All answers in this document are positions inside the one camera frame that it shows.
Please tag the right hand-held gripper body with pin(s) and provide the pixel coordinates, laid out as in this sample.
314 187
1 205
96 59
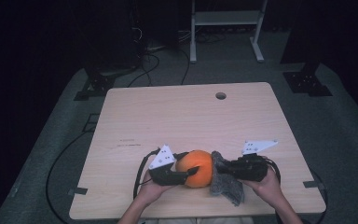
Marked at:
250 168

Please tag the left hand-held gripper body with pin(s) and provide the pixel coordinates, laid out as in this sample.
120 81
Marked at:
164 175

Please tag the orange plush toy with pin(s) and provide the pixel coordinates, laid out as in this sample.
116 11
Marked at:
199 169

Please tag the grey cloth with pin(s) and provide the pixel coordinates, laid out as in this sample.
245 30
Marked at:
227 186

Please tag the person's left hand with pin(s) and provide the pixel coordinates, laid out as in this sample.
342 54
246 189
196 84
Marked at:
150 191

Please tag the person's right hand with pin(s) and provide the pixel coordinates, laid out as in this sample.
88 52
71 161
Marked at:
267 191

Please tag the grey tape strip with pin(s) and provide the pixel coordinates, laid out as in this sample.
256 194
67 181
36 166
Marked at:
313 184
78 190

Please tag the black stand base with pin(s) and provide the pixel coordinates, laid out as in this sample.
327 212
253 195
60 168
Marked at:
96 85
307 83

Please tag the white metal stand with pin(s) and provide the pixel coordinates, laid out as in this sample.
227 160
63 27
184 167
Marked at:
227 17

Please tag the black floor tape frame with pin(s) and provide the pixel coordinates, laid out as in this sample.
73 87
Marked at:
90 123

